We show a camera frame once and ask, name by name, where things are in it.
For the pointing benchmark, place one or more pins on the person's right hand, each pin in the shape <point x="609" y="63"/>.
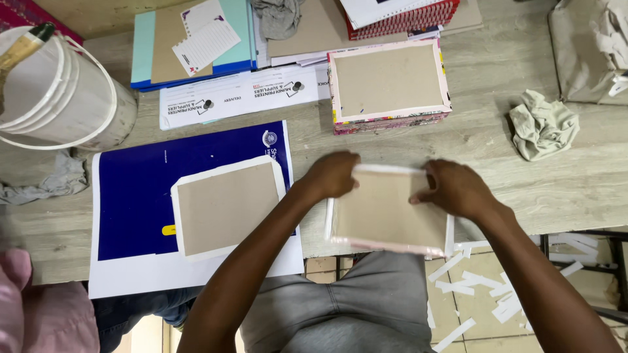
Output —
<point x="461" y="191"/>

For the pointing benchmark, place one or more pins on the person's left hand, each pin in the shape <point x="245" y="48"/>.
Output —
<point x="326" y="176"/>

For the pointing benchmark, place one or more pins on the person's left fingers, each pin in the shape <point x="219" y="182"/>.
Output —
<point x="352" y="169"/>

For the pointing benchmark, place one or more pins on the white-edged cardboard book cover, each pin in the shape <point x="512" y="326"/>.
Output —
<point x="382" y="215"/>

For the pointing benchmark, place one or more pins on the stack of floral-edged cardboard covers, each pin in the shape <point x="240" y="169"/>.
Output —
<point x="387" y="81"/>

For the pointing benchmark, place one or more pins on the white printed delivery form pad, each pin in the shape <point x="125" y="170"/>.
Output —
<point x="245" y="95"/>

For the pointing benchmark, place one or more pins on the white-bordered cardboard book cover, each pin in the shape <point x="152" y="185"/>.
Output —
<point x="225" y="208"/>

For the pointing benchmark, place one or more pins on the person's grey shorts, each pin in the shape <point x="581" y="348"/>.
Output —
<point x="338" y="309"/>

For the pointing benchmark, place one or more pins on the large brown cardboard sheet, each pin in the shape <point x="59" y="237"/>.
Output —
<point x="314" y="29"/>

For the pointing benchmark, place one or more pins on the red spiral notebook stack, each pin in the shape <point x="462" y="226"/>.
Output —
<point x="407" y="22"/>

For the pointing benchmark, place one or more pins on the white spiral notebook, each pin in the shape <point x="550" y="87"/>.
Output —
<point x="378" y="10"/>

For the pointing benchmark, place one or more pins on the crumpled grey cloth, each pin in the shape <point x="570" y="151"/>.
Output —
<point x="277" y="17"/>

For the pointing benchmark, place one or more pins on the scattered white paper strips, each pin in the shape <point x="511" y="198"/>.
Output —
<point x="500" y="294"/>

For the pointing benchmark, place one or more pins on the white lined notepad sheet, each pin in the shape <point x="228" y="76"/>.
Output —
<point x="206" y="41"/>

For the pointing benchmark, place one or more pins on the crumpled beige cloth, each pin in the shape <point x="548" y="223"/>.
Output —
<point x="542" y="125"/>

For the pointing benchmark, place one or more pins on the blue printed poster sheet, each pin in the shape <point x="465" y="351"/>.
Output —
<point x="132" y="196"/>

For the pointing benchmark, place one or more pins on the stack of teal blue folders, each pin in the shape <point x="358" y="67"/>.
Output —
<point x="142" y="49"/>

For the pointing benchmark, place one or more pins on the beige fabric bag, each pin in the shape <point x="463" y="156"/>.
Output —
<point x="584" y="49"/>

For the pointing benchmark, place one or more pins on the grey rag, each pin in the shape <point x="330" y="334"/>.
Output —
<point x="54" y="181"/>

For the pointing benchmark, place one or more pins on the white plastic bucket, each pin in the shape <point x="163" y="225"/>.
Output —
<point x="59" y="98"/>

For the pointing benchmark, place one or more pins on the red patterned cloth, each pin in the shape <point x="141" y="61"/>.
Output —
<point x="29" y="14"/>

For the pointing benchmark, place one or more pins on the black metal stool frame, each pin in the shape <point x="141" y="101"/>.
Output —
<point x="613" y="274"/>

